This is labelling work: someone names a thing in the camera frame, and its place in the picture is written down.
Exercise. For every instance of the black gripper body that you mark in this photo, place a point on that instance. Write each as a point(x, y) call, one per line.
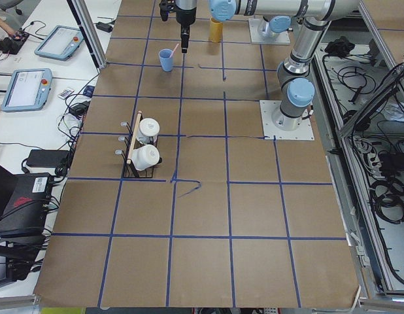
point(184, 16)

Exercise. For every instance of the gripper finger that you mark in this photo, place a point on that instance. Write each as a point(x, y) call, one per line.
point(184, 35)
point(165, 9)

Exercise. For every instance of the pink chopstick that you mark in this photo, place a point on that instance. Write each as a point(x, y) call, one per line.
point(174, 50)

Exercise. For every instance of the light blue cup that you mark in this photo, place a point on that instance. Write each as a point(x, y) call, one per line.
point(166, 59)

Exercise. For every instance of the bamboo wooden cup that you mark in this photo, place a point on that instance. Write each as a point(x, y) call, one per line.
point(215, 31)

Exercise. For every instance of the wooden rack rod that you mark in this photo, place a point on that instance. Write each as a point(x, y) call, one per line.
point(133, 137)

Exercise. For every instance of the white mug far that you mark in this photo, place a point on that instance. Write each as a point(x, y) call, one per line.
point(148, 131)

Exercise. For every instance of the white mug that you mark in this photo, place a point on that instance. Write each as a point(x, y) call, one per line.
point(148, 131)
point(145, 157)

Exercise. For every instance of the teach pendant far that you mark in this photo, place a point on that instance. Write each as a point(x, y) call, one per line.
point(60, 44)

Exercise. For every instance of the teach pendant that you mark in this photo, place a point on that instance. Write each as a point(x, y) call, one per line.
point(28, 90)
point(60, 44)

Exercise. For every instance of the colourful remote control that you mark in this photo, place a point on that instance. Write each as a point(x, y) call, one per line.
point(66, 93)

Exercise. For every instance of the white mug near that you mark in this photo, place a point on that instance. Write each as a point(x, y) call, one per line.
point(145, 157)

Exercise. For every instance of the teach pendant near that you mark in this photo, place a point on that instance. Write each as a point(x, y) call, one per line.
point(28, 90)

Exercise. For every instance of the black power adapter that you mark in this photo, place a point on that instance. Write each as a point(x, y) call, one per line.
point(45, 159)

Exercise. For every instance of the black computer box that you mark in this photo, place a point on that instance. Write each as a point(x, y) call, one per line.
point(23, 201)

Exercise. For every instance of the aluminium frame post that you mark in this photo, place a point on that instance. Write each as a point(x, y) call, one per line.
point(84, 22)

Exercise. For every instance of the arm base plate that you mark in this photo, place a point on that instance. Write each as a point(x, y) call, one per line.
point(257, 36)
point(276, 126)

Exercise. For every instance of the black wire mug rack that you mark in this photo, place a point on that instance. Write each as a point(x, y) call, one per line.
point(129, 171)

